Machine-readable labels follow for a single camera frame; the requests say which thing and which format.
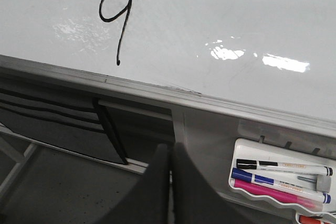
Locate red capped marker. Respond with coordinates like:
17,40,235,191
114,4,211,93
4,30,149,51
298,215,335,224

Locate grey fabric pocket organizer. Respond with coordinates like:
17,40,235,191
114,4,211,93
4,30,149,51
1,88,127,164

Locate black capped white marker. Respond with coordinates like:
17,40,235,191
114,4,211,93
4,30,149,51
236,159,333,177

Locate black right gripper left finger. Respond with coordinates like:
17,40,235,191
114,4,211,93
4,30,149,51
96,144,170,223

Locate white whiteboard with aluminium frame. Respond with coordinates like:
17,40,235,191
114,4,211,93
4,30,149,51
1,0,335,137

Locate pink marker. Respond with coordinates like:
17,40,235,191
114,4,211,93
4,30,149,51
229,179,323,211

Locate blue capped white marker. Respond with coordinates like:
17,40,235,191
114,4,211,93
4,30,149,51
231,168,332,204

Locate grey magnetic knob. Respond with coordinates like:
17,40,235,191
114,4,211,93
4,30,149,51
297,175,331,193

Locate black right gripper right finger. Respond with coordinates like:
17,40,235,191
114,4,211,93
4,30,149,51
172,143,252,223

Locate white plastic marker tray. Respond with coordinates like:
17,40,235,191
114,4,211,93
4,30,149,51
228,138,335,222

